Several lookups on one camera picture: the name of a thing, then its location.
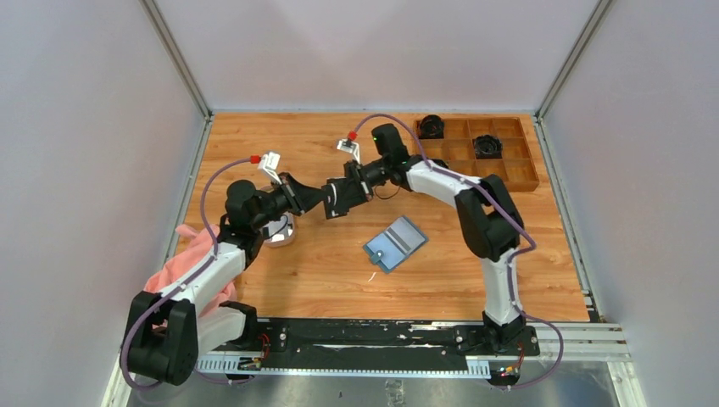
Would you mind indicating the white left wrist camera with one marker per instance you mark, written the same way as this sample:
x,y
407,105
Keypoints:
x,y
268,165

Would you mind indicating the black rosette top left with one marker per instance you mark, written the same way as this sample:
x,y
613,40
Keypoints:
x,y
431,127

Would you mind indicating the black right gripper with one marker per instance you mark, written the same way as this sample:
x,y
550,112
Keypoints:
x,y
358,190

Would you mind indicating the black VIP card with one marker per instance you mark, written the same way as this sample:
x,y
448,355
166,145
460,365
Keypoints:
x,y
334,205

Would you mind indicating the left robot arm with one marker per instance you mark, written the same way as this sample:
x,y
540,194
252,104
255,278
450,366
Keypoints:
x,y
191,286

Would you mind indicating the black rosette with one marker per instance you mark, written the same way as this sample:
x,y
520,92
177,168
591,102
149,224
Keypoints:
x,y
431,127
487,147

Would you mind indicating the pink cloth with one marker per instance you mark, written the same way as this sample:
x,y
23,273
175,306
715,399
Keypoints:
x,y
199,244

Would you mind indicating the aluminium frame rail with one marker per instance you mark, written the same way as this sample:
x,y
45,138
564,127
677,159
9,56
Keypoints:
x,y
562,342

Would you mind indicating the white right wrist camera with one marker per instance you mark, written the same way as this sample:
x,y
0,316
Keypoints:
x,y
350,146

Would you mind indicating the blue leather card holder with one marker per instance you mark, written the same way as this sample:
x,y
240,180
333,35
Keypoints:
x,y
395,244

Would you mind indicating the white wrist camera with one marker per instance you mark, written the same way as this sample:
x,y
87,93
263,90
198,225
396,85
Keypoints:
x,y
268,165
350,146

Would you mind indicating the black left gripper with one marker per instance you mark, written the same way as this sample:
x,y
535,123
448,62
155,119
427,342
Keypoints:
x,y
307,197

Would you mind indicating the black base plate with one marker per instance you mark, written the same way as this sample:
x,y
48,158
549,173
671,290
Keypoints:
x,y
348,347

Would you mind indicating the black rosette middle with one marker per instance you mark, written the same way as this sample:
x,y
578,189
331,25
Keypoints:
x,y
487,147

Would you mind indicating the wooden compartment tray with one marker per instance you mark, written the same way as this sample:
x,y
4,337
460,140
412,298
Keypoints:
x,y
516,167

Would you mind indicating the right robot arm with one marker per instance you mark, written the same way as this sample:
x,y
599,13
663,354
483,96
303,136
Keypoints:
x,y
490,223

